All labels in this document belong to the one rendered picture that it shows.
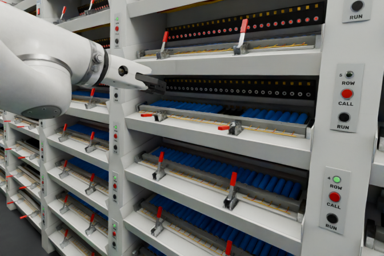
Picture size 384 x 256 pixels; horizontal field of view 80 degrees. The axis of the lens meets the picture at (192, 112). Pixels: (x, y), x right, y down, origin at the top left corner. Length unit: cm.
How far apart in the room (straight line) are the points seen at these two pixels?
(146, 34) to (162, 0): 20
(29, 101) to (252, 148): 44
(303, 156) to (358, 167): 9
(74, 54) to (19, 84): 11
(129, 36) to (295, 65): 57
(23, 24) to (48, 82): 9
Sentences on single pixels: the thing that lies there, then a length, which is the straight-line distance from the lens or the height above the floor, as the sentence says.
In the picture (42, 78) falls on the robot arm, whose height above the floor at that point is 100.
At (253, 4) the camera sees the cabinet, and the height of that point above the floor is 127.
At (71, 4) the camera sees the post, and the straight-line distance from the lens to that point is 158.
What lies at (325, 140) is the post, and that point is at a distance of 51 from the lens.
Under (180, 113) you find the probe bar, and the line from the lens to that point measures 72.
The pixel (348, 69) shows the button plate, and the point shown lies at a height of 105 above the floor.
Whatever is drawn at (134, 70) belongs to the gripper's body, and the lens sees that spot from 46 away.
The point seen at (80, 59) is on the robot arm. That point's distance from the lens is 41.
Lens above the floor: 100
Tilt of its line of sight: 6 degrees down
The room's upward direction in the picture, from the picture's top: 3 degrees clockwise
